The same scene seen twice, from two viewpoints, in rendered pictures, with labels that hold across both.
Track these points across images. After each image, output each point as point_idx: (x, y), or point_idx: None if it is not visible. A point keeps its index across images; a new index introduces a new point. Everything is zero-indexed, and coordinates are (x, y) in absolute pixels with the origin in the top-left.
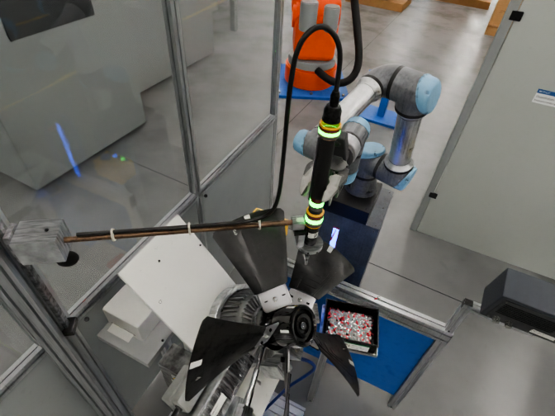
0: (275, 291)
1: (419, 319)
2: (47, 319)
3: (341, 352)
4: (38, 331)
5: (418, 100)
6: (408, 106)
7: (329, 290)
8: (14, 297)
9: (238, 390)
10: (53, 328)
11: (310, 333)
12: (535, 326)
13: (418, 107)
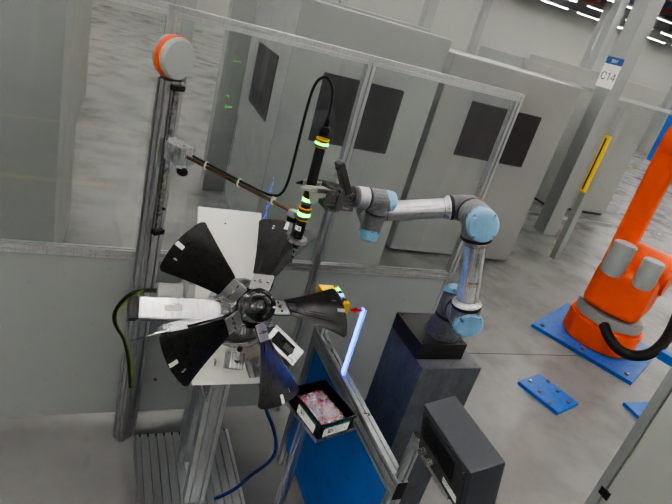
0: (265, 277)
1: (383, 451)
2: (151, 207)
3: (281, 382)
4: (143, 215)
5: (467, 220)
6: (463, 226)
7: (305, 320)
8: (149, 178)
9: None
10: (149, 217)
11: (260, 317)
12: (443, 468)
13: (466, 228)
